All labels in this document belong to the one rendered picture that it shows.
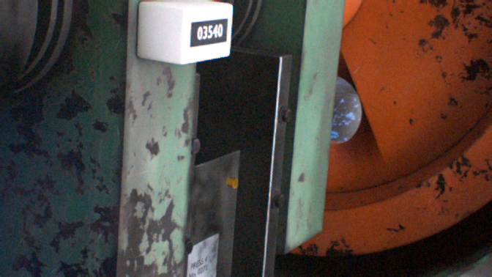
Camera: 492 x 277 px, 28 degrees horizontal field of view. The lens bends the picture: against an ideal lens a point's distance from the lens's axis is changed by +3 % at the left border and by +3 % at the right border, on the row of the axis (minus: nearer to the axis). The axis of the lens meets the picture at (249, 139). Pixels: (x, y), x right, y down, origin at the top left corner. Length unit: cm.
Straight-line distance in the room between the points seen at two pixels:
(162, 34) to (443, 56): 55
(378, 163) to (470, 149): 13
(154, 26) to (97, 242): 17
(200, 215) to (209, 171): 4
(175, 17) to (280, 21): 29
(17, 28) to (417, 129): 65
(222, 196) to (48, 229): 24
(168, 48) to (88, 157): 11
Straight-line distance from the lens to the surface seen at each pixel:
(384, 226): 120
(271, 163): 95
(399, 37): 119
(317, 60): 99
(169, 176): 77
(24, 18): 66
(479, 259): 113
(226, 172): 94
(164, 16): 68
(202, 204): 92
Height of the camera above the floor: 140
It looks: 13 degrees down
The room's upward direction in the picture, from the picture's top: 4 degrees clockwise
